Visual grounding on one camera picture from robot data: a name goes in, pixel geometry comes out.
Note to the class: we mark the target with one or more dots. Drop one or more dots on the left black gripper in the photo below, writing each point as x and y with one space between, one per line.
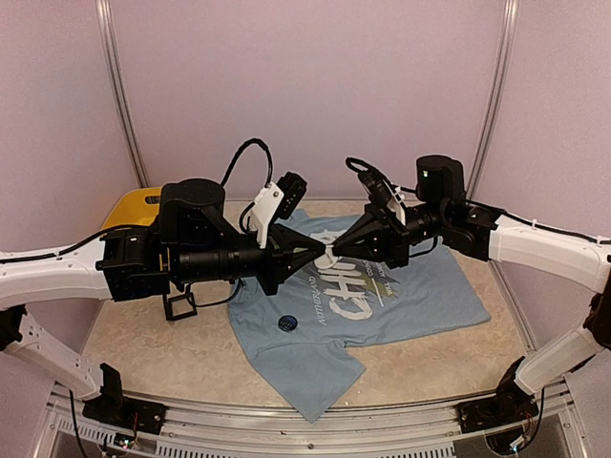
283 240

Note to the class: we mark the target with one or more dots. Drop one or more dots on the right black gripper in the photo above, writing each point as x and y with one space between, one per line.
389 239

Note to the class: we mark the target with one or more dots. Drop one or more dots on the round blue brooch badge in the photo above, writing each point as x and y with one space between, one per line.
287 323

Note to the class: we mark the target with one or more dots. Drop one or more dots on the light blue printed t-shirt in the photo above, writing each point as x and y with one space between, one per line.
341 303

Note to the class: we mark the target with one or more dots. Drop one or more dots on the black brooch box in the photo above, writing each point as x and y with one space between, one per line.
179 307

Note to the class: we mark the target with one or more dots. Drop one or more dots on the yellow plastic basket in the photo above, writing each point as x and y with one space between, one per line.
139 207

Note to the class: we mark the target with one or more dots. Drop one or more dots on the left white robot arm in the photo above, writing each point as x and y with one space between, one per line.
188 241

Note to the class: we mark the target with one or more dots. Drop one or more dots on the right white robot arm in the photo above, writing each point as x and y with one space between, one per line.
485 232

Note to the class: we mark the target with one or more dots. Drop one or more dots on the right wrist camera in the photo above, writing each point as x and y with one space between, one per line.
386 201

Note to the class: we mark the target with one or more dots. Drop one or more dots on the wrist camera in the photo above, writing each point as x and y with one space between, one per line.
275 201
386 201

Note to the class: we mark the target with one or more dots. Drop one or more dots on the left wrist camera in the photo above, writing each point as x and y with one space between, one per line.
275 201

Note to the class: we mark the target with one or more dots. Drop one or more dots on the aluminium front frame rail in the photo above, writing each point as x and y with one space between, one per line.
201 429

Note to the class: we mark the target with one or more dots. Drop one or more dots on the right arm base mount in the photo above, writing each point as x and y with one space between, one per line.
509 404

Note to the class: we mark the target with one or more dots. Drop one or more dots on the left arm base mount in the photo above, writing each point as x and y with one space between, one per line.
112 407

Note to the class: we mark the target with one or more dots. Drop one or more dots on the right aluminium corner post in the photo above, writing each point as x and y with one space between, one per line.
501 69

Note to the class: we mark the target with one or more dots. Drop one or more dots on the aluminium corner post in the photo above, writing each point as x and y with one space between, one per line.
106 27
501 69

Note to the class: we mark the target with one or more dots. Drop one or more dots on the left aluminium corner post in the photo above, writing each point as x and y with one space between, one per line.
106 27

